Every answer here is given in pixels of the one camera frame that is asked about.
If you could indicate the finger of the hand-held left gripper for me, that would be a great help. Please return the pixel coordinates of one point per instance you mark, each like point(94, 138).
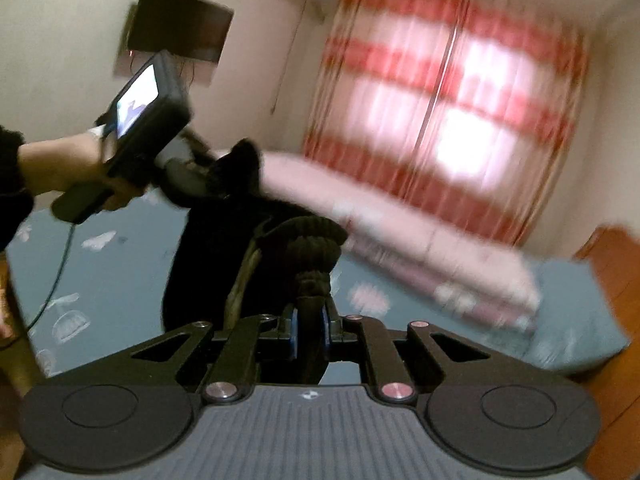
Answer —
point(200, 147)

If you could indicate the blue floral bed sheet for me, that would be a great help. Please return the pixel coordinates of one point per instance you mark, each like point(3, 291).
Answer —
point(120, 270)

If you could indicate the person's left hand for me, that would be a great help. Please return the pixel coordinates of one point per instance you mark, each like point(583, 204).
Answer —
point(60, 160)

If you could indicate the blue pillow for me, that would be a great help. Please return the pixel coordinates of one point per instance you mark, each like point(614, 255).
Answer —
point(575, 310)

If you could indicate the red striped curtain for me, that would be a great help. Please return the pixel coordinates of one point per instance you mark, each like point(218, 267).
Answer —
point(450, 110)

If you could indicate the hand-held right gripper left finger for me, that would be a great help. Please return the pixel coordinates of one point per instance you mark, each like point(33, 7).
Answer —
point(295, 332)

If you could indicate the wall television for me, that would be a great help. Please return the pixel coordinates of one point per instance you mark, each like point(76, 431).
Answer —
point(180, 22)

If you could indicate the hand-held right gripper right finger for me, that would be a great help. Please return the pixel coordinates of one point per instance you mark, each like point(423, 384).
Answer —
point(325, 332)

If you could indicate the wooden headboard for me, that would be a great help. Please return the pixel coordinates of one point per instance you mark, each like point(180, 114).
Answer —
point(615, 255)

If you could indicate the folded floral quilt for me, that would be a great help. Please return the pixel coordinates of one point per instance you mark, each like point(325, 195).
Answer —
point(400, 240)

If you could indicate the black pants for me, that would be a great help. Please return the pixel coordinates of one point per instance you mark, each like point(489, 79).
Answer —
point(210, 260)

